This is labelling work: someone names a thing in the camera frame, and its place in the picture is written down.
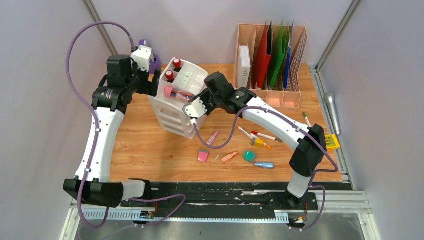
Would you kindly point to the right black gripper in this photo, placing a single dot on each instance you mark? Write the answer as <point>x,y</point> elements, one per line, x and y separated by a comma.
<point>203,99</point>

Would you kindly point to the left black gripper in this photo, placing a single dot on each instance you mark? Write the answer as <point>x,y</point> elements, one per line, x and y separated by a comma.
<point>149,88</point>

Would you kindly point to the red black stamp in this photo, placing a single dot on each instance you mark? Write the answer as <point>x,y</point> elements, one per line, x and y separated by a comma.
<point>170,76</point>

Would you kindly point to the red round stamp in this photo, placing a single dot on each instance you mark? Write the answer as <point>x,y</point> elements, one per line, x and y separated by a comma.
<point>177,63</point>

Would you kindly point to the pink highlighter pack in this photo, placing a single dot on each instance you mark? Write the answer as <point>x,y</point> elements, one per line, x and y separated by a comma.
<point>177,94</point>

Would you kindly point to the white plastic drawer unit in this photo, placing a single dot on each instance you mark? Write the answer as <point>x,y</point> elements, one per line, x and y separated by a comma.
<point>168,111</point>

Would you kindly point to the pink mini highlighter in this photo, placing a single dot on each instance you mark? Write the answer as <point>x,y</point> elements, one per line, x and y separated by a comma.
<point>212,138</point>

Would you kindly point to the white hardcover book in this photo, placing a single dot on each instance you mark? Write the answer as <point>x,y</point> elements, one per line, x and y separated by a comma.
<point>243,66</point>

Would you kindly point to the red folder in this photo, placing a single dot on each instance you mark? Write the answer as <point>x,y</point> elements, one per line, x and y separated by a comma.
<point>263,56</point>

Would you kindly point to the pink plastic file organizer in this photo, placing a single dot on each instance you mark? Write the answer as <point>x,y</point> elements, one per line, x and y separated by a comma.
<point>248,34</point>

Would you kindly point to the green folder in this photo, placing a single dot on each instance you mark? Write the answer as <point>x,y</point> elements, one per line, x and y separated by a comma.
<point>277,64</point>

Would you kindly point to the blue folder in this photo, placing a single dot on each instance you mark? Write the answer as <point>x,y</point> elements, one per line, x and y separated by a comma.
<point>288,59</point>

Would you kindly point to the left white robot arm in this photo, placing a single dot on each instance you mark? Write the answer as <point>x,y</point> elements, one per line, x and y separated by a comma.
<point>126,75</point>

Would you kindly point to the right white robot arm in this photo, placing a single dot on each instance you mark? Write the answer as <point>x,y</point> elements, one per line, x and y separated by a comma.
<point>308,143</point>

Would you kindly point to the red cap white marker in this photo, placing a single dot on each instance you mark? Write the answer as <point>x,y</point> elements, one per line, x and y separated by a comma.
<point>264,135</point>

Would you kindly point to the pink eraser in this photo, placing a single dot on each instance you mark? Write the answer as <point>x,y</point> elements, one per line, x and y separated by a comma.
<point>203,156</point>

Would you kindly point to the orange mini highlighter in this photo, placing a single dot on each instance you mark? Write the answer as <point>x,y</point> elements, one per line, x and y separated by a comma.
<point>229,156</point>

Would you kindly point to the yellow mini highlighter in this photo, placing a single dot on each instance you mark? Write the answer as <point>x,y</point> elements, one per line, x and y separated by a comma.
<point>256,142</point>

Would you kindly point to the teal eraser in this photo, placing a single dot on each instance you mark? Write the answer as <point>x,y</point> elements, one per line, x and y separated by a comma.
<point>249,156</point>

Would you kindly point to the blue mini highlighter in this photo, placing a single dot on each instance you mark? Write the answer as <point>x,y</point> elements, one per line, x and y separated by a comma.
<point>264,165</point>

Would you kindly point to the green cap white marker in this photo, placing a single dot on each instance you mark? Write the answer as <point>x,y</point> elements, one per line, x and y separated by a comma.
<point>306,119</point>

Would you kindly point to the yellow small crate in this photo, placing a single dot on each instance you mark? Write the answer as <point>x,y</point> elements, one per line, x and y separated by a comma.
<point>332,142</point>

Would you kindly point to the purple object at wall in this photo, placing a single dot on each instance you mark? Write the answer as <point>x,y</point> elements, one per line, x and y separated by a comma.
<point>155,62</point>

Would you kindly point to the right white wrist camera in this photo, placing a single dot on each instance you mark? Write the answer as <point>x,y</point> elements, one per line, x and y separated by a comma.
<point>195,110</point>

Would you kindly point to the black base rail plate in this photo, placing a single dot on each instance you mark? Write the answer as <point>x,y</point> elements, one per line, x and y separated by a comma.
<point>233,200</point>

